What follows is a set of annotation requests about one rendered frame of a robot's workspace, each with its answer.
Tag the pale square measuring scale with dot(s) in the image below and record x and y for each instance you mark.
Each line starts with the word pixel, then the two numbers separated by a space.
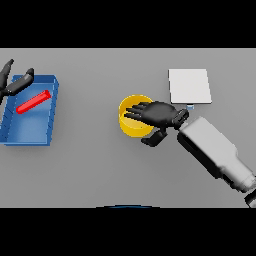
pixel 189 86

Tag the blue tray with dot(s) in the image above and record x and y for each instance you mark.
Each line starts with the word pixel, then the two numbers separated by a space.
pixel 30 123

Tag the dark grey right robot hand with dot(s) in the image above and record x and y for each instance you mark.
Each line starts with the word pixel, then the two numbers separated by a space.
pixel 159 113

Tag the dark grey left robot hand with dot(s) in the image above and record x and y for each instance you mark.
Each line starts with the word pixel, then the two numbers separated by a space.
pixel 16 85

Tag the yellow bowl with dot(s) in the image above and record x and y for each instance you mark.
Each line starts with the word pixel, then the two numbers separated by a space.
pixel 131 128

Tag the red beaker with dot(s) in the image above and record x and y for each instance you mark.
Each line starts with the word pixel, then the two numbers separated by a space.
pixel 33 102

